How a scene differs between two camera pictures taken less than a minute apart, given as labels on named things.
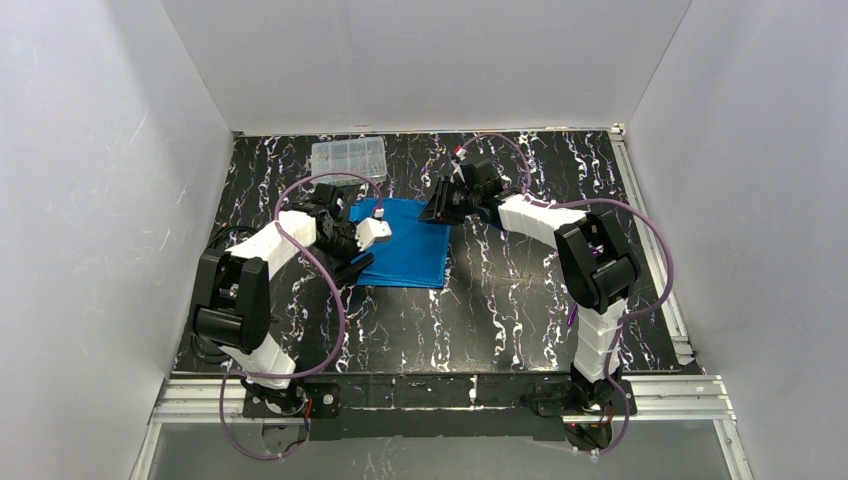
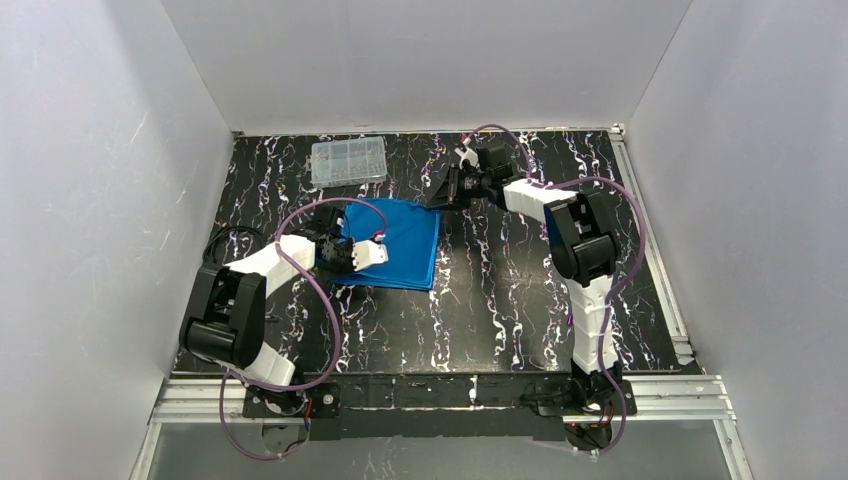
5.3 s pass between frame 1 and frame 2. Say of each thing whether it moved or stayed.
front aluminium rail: stayed
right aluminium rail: stayed
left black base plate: stayed
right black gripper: moved
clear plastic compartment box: stayed
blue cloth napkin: moved
